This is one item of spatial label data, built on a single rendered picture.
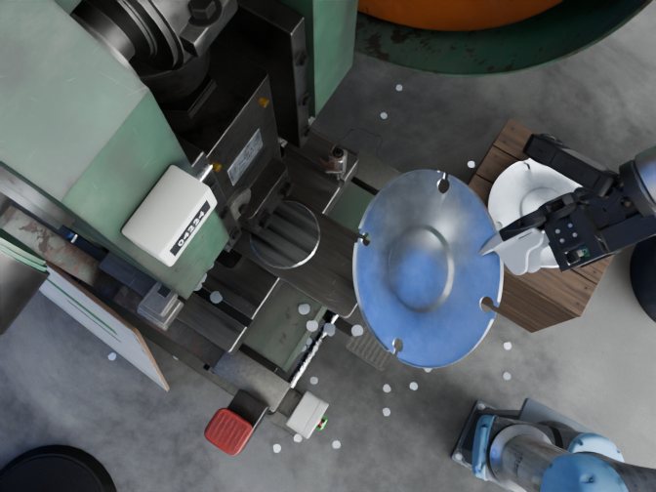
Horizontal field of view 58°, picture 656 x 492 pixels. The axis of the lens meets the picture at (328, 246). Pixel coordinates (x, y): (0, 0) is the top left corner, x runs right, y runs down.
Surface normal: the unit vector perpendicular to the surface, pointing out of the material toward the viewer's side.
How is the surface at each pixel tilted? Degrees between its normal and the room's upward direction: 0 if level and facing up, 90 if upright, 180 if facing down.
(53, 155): 45
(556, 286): 0
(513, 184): 0
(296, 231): 0
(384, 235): 53
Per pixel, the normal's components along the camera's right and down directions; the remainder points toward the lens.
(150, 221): 0.01, -0.25
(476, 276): -0.78, 0.00
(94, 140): 0.61, 0.18
